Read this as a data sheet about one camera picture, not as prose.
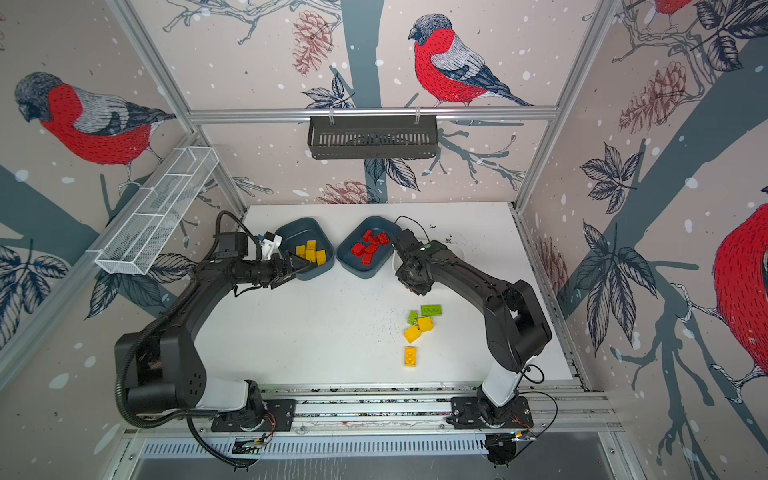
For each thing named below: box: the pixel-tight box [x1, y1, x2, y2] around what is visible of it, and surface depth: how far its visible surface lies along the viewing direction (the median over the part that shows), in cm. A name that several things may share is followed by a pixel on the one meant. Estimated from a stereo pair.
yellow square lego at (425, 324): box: [417, 317, 434, 332], surface depth 90 cm
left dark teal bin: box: [275, 217, 335, 280], surface depth 112 cm
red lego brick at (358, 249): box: [351, 242, 365, 258], surface depth 108 cm
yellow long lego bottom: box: [404, 347, 417, 367], surface depth 85 cm
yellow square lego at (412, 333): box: [404, 325, 422, 344], surface depth 88 cm
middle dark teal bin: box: [336, 216, 402, 279], surface depth 109 cm
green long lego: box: [421, 305, 443, 316], surface depth 94 cm
